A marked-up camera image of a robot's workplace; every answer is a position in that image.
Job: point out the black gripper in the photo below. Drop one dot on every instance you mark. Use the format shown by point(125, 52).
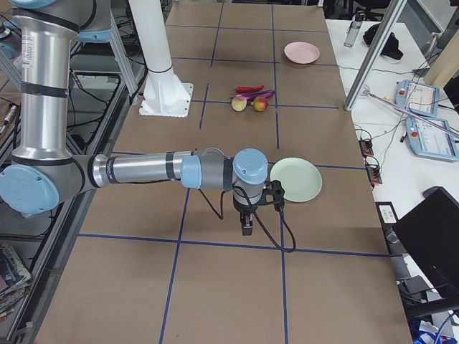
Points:
point(243, 208)

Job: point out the red green pomegranate fruit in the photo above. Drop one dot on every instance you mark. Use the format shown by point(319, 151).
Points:
point(259, 104)

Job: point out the peach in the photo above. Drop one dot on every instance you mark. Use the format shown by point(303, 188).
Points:
point(239, 103)

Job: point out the purple eggplant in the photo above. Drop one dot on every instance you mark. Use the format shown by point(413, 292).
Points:
point(250, 96)

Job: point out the red chili pepper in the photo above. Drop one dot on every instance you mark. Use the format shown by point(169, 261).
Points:
point(247, 89)

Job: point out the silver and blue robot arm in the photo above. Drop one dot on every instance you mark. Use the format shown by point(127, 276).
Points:
point(43, 173)

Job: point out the light green plate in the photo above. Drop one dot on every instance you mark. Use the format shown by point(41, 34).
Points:
point(300, 179)

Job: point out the orange black connector board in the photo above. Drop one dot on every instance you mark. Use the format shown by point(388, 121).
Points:
point(372, 166)

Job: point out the white label card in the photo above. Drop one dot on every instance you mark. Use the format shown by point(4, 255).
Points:
point(387, 212)

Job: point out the pink plate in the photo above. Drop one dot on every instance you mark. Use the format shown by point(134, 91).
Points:
point(302, 53)

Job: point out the black monitor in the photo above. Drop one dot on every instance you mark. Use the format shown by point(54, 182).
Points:
point(429, 234)

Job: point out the lower blue teach pendant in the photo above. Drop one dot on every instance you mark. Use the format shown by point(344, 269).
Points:
point(427, 141)

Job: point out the blue teach pendant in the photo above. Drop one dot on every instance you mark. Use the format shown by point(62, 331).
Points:
point(418, 98)
point(427, 141)

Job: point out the pink stylus rod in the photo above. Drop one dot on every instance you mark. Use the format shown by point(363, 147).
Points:
point(408, 112)

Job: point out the upper blue teach pendant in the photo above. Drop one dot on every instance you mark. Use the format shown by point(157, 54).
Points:
point(418, 98)

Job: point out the clear water bottle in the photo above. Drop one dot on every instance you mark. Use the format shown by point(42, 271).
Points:
point(354, 28)

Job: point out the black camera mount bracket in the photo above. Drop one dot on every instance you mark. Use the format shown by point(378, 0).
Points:
point(273, 194)

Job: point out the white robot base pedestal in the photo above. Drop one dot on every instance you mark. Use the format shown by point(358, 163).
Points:
point(164, 93)

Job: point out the aluminium frame post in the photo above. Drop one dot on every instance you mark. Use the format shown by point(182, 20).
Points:
point(385, 27)

